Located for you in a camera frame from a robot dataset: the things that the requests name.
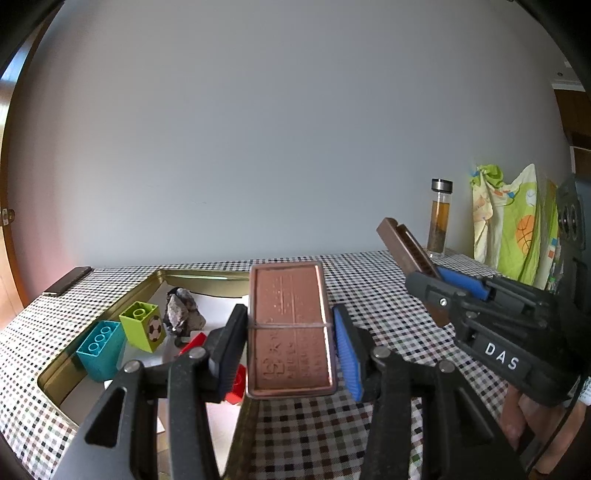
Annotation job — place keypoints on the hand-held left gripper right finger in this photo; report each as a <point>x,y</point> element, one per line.
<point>346,355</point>

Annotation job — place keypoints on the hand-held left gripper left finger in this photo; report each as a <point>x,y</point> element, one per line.
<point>228,355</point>

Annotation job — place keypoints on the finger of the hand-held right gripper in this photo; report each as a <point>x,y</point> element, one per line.
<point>434,290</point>
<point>461,279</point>

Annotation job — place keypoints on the red toy block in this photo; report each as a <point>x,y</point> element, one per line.
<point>194,344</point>

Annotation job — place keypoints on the grey rock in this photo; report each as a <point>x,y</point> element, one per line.
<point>180,314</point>

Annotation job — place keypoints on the thin rubber band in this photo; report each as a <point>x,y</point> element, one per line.
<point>288,326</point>

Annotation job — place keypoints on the gold tin box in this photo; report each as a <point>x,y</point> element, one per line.
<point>207,286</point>

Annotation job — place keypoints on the copper tin case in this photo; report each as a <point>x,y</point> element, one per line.
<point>288,300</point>

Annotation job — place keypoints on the green soccer print block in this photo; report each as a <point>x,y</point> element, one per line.
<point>138,327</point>

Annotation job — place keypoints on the teal toy block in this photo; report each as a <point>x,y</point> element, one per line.
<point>99,350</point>

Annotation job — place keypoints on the person's right hand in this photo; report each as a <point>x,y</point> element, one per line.
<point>512,410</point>

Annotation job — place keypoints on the glass tea bottle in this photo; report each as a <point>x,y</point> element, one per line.
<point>439,221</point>

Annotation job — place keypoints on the checkered tablecloth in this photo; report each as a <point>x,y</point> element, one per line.
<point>369,286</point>

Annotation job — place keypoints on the printed green blanket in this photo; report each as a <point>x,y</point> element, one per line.
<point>512,230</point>

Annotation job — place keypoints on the black remote on table edge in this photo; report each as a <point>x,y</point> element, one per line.
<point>69,280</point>

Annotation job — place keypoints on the wooden wardrobe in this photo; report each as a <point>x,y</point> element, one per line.
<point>577,120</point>

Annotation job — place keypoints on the wooden door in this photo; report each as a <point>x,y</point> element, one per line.
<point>9,258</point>

